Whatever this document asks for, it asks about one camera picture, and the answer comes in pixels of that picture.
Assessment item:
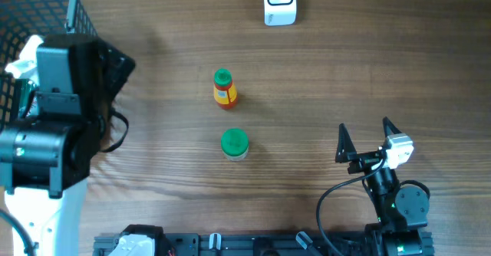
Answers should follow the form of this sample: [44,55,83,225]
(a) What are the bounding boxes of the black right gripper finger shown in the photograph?
[335,123,357,162]
[383,117,402,137]

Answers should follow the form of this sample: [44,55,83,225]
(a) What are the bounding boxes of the green lid clear jar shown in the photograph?
[220,128,249,162]

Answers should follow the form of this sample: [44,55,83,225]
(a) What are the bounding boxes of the green foil snack bag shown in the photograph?
[15,79,38,117]

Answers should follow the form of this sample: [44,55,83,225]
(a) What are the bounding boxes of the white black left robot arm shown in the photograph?
[1,34,136,255]

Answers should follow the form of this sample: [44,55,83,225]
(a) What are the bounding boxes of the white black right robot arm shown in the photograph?
[335,117,434,255]

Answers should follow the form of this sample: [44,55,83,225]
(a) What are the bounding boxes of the white barcode scanner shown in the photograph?
[263,0,297,27]

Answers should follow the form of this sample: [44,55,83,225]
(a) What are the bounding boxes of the red sauce bottle green cap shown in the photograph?
[213,68,238,109]

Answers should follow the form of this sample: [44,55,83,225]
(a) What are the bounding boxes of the grey plastic mesh basket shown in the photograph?
[0,0,116,130]

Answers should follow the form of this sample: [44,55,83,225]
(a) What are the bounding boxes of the black right camera cable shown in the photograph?
[315,158,387,256]

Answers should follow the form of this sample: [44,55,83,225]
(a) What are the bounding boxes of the black camera cable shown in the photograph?
[315,158,387,256]
[100,109,130,153]

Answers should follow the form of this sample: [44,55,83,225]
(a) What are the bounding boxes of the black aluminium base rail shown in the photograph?
[93,225,435,256]

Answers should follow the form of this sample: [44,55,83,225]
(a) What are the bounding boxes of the black left camera cable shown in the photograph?
[100,109,130,153]

